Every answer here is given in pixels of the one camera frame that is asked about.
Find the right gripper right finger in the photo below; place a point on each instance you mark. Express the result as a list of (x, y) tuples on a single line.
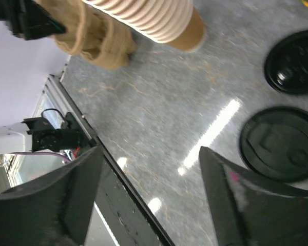
[(249, 209)]

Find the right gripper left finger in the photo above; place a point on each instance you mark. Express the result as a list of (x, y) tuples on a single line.
[(54, 209)]

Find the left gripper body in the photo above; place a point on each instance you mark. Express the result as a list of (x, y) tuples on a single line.
[(28, 20)]

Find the cardboard cup carrier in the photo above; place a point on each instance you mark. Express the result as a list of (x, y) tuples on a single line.
[(97, 37)]

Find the black plastic cup lid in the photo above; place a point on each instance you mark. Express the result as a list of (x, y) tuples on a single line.
[(274, 143)]

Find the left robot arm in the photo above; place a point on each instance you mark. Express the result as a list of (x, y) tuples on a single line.
[(37, 134)]

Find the stack of paper cups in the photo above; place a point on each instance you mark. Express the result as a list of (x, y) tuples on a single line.
[(169, 22)]

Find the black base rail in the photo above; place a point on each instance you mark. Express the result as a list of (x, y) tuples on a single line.
[(124, 214)]

